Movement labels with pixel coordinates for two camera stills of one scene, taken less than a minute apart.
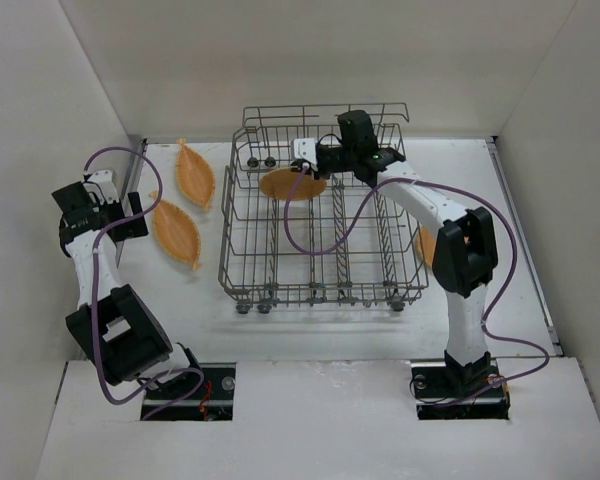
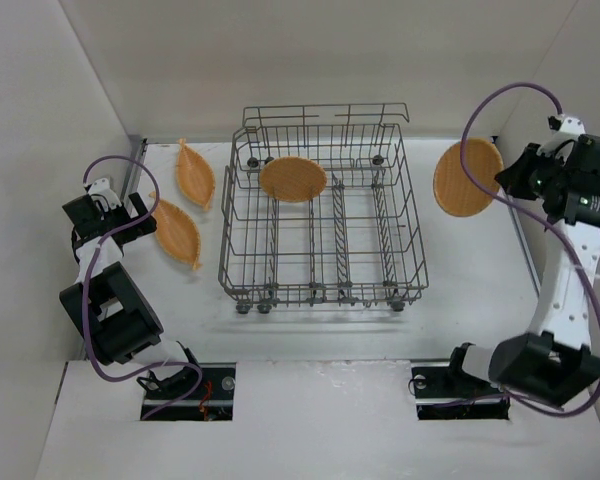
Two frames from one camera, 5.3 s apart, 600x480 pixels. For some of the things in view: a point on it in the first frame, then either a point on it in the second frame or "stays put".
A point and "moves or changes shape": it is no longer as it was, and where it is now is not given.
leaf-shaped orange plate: [177, 231] stays put
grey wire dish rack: [289, 238] stays put
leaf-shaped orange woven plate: [195, 174] stays put
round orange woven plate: [280, 184] moves or changes shape
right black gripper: [320, 158] → [522, 171]
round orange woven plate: [425, 243] → [454, 190]
